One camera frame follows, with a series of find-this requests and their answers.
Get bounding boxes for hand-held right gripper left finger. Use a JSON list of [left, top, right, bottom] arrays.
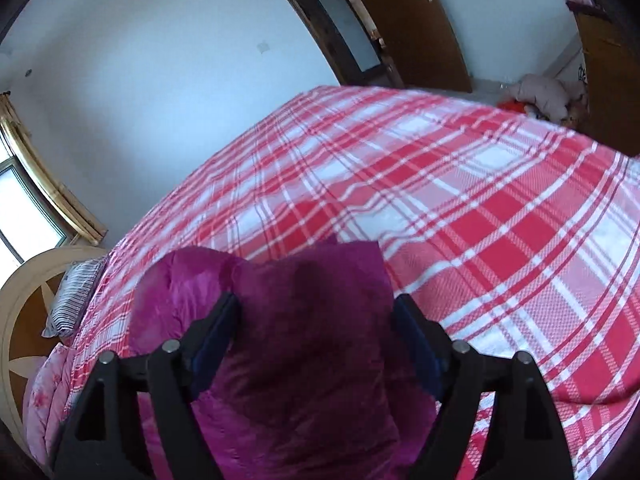
[[52, 292, 242, 480]]

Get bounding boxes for window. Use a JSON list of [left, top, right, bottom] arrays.
[[0, 135, 73, 266]]

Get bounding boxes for gold curtain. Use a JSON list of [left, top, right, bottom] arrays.
[[0, 92, 108, 246]]

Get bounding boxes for dark door frame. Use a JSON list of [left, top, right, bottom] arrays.
[[257, 0, 406, 88]]

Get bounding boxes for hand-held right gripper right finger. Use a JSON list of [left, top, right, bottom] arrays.
[[392, 294, 576, 480]]

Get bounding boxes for red white plaid bed sheet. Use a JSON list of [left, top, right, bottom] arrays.
[[65, 85, 640, 480]]

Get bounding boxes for wooden headboard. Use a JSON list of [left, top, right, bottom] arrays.
[[0, 246, 111, 453]]

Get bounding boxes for brown wooden wardrobe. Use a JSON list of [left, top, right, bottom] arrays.
[[575, 10, 640, 153]]

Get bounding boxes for magenta padded jacket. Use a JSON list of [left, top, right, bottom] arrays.
[[127, 241, 441, 480]]

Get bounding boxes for pink floral quilt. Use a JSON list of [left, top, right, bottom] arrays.
[[22, 342, 78, 477]]

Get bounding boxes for pink plush toy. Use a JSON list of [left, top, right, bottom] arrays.
[[507, 74, 588, 122]]

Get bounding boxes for brown wooden door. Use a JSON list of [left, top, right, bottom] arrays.
[[335, 0, 473, 93]]

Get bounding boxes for orange red toy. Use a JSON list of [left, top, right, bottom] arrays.
[[497, 100, 543, 120]]

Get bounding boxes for grey striped pillow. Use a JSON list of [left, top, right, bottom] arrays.
[[42, 259, 108, 338]]

